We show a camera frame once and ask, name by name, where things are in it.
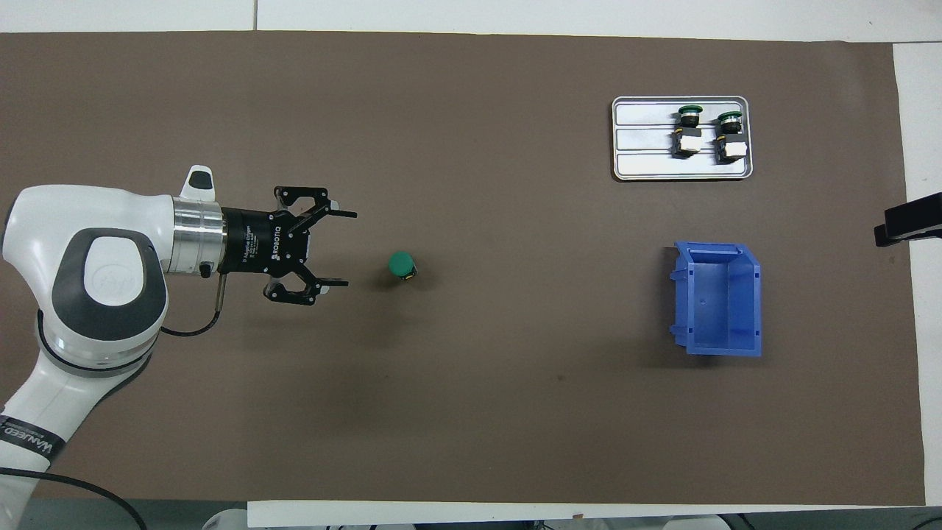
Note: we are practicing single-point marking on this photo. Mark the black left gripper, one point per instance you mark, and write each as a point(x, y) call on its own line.
point(257, 241)

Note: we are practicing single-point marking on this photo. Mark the green push button switch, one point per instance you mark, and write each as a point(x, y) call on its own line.
point(401, 263)
point(731, 143)
point(687, 136)

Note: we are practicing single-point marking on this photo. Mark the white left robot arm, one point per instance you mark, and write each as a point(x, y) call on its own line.
point(81, 294)

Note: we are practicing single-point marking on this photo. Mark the brown paper table mat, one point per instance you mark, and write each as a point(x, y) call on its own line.
point(515, 412)

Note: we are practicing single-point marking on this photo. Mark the grey metal tray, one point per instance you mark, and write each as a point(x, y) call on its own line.
point(640, 140)

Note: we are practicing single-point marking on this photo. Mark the blue plastic bin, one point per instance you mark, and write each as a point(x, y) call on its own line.
point(725, 302)

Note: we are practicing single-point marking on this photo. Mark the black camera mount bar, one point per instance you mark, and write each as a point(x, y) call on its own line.
point(912, 217)

